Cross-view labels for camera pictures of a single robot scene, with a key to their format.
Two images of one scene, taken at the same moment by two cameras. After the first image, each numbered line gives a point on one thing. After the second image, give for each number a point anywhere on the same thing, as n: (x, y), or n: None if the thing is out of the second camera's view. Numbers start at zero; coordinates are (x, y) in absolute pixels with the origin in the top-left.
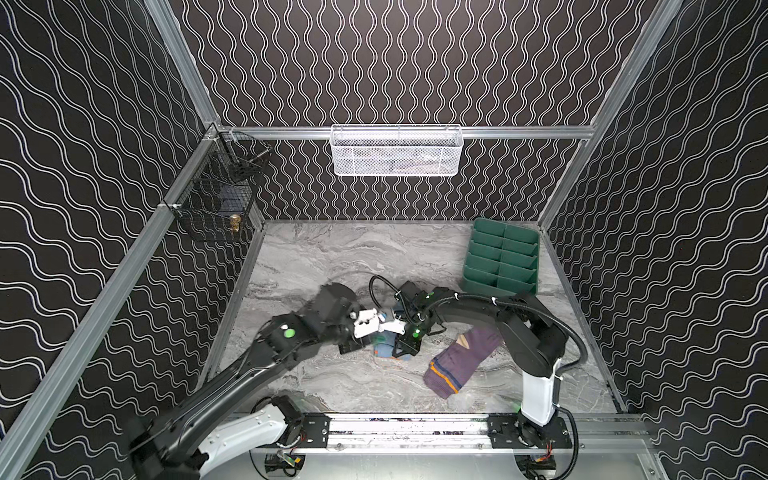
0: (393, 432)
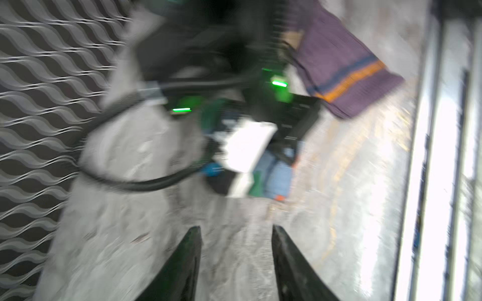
0: (440, 256)
